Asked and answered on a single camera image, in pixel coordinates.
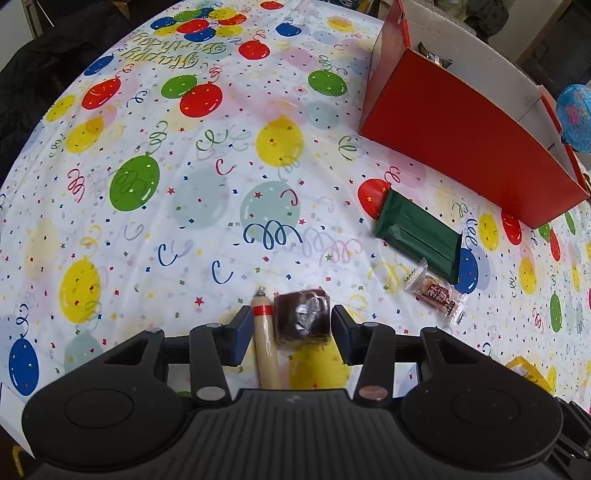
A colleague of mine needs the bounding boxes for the beige sausage stick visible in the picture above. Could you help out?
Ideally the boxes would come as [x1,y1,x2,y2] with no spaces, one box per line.
[252,287,281,390]

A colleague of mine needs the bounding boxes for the dark red candy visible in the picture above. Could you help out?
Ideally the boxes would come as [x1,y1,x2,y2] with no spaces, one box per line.
[273,289,331,346]

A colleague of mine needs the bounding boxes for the small clear candy packet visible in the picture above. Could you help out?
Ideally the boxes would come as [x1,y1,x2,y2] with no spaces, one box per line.
[405,257,469,325]

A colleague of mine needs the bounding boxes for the green snack bar packet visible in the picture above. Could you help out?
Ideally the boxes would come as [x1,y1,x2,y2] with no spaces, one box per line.
[373,189,462,285]

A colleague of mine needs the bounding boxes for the yellow triangle snack packet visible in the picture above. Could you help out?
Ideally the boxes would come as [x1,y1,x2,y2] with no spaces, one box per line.
[506,356,557,395]

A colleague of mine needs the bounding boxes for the black sesame snack packet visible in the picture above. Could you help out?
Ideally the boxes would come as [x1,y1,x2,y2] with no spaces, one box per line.
[418,42,453,69]

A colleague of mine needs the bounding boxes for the balloon print tablecloth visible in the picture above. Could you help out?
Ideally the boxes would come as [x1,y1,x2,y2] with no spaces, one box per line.
[1,1,590,406]

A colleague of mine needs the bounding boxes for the red cardboard box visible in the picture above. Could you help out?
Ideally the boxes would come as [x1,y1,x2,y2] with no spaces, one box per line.
[360,1,590,228]

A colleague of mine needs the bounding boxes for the blue desk globe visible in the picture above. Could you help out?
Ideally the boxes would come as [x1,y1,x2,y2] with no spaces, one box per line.
[556,84,591,154]

